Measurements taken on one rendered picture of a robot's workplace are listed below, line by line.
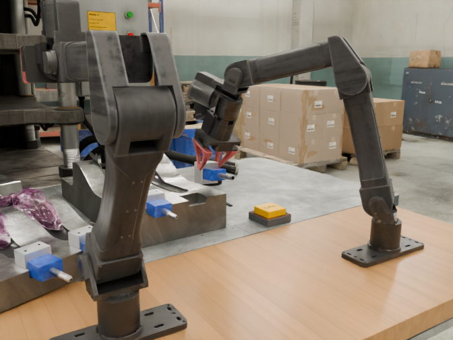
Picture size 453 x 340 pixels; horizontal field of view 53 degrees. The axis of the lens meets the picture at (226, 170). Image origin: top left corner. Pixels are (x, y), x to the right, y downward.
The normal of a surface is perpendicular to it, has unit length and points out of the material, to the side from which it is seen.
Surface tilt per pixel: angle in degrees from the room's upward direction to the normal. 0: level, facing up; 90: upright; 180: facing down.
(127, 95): 45
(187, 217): 90
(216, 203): 90
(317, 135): 90
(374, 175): 75
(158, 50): 63
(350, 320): 0
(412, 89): 85
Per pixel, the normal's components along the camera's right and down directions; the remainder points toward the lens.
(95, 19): 0.58, 0.19
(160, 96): 0.38, -0.54
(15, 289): 0.79, 0.14
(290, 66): -0.37, 0.26
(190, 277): 0.00, -0.97
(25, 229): 0.38, -0.79
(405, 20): -0.89, 0.10
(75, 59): -0.76, 0.09
